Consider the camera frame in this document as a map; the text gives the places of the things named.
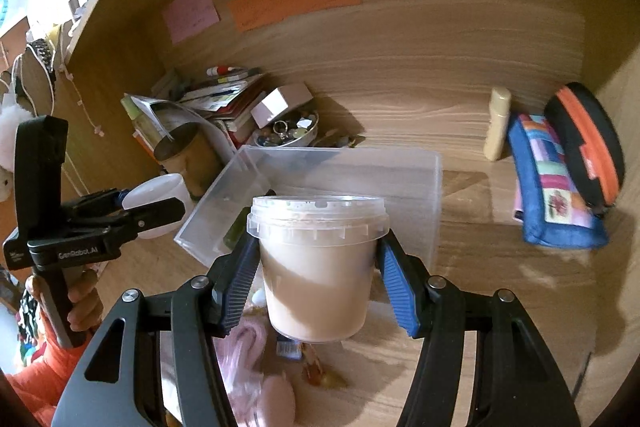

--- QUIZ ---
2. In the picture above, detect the pink items clear pack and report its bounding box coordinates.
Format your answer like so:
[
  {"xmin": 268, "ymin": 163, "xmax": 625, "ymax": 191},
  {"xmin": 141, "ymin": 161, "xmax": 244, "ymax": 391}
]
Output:
[{"xmin": 215, "ymin": 322, "xmax": 273, "ymax": 427}]

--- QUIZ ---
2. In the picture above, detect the green orange box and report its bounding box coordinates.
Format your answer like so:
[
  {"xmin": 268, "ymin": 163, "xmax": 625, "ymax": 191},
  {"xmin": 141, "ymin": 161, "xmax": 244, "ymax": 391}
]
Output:
[{"xmin": 121, "ymin": 97, "xmax": 166, "ymax": 164}]

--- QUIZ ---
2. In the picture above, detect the metal tin of trinkets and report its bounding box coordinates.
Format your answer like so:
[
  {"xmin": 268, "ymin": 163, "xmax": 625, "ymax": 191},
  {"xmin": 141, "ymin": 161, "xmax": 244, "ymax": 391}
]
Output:
[{"xmin": 252, "ymin": 109, "xmax": 321, "ymax": 148}]

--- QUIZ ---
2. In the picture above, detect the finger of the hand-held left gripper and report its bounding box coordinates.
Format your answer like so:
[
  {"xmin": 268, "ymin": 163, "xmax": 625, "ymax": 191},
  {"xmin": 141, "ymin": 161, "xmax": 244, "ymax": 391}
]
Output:
[
  {"xmin": 62, "ymin": 188, "xmax": 133, "ymax": 219},
  {"xmin": 107, "ymin": 198, "xmax": 185, "ymax": 240}
]

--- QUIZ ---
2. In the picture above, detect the amber hair clip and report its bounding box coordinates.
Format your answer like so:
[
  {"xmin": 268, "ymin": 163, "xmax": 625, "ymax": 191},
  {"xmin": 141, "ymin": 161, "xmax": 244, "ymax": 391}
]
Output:
[{"xmin": 300, "ymin": 342, "xmax": 346, "ymax": 390}]

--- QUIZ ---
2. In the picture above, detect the pink white small box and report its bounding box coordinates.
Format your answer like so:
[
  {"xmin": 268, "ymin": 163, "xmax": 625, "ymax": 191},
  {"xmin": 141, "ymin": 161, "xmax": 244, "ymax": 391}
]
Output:
[{"xmin": 250, "ymin": 83, "xmax": 315, "ymax": 128}]

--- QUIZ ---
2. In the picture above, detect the pink round case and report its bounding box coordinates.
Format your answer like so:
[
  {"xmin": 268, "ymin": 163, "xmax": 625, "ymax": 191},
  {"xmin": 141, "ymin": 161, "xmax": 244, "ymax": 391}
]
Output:
[{"xmin": 252, "ymin": 374, "xmax": 296, "ymax": 427}]

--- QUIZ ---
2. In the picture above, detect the cream yellow bottle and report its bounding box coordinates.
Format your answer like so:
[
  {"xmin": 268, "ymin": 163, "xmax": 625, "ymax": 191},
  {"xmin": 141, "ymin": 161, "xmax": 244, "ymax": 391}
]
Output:
[{"xmin": 483, "ymin": 86, "xmax": 513, "ymax": 162}]

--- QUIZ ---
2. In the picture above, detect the person's left forearm orange sleeve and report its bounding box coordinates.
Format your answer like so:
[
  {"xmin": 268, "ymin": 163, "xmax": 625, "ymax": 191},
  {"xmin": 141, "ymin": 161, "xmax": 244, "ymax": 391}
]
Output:
[{"xmin": 5, "ymin": 312, "xmax": 88, "ymax": 408}]

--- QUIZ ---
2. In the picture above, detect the red white marker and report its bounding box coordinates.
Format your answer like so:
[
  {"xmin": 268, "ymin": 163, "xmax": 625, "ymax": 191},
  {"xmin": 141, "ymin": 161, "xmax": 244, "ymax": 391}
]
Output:
[{"xmin": 206, "ymin": 65, "xmax": 249, "ymax": 78}]

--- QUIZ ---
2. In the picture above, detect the beige cream plastic jar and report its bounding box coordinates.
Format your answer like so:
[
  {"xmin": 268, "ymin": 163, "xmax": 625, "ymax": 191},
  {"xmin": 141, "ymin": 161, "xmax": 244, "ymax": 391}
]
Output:
[{"xmin": 246, "ymin": 195, "xmax": 391, "ymax": 344}]

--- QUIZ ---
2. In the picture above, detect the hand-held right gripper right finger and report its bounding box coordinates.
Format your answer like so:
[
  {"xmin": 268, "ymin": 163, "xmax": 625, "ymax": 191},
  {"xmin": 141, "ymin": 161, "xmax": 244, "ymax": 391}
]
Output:
[{"xmin": 375, "ymin": 229, "xmax": 583, "ymax": 427}]

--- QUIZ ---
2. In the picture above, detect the wooden desktop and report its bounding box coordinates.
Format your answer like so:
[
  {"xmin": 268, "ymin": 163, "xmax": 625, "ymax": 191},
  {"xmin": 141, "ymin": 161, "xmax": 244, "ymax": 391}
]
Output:
[{"xmin": 130, "ymin": 127, "xmax": 606, "ymax": 427}]

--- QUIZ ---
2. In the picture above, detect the black orange zip case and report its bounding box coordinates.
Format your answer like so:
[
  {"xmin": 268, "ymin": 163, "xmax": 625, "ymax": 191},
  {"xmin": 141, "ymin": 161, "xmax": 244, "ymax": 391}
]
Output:
[{"xmin": 543, "ymin": 83, "xmax": 626, "ymax": 214}]

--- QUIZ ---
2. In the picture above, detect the clear plastic storage bin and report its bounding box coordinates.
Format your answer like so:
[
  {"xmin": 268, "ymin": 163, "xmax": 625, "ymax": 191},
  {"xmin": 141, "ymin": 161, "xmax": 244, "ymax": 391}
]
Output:
[{"xmin": 174, "ymin": 146, "xmax": 443, "ymax": 278}]

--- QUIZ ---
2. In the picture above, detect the stack of books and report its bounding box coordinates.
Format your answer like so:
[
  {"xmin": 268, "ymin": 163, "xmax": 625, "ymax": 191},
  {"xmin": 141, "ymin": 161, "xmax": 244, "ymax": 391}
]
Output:
[{"xmin": 175, "ymin": 66, "xmax": 271, "ymax": 145}]

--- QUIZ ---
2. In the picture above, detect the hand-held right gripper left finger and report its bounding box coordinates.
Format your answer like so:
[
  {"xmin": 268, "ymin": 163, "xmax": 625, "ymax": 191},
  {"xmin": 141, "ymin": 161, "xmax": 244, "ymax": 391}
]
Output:
[{"xmin": 52, "ymin": 234, "xmax": 263, "ymax": 427}]

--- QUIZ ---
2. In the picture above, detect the white plush toy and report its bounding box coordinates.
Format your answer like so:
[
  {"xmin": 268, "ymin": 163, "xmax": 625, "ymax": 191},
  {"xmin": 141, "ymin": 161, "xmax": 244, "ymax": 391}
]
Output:
[{"xmin": 0, "ymin": 107, "xmax": 21, "ymax": 170}]

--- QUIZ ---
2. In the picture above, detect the person's left hand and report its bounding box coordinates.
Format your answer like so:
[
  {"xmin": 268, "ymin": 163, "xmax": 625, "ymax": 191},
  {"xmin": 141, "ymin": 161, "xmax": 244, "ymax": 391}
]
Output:
[{"xmin": 25, "ymin": 269, "xmax": 104, "ymax": 333}]

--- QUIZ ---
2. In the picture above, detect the blue patchwork pouch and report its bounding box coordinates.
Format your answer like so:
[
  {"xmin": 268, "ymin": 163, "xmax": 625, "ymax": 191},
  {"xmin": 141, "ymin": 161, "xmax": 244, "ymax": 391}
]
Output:
[{"xmin": 507, "ymin": 113, "xmax": 610, "ymax": 250}]

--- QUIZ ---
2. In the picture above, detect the white plastic cup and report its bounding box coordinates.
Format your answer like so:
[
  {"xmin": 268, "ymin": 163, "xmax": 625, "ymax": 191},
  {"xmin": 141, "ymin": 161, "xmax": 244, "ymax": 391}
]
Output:
[{"xmin": 121, "ymin": 173, "xmax": 193, "ymax": 239}]

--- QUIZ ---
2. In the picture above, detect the brown cylindrical jar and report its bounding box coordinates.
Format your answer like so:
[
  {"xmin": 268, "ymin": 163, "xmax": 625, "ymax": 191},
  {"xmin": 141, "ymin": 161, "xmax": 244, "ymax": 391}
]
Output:
[{"xmin": 152, "ymin": 122, "xmax": 226, "ymax": 198}]

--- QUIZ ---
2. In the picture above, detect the pink sticky note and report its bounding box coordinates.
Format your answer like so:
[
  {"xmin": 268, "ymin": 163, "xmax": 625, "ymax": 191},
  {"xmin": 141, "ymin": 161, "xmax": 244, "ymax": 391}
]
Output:
[{"xmin": 161, "ymin": 0, "xmax": 221, "ymax": 45}]

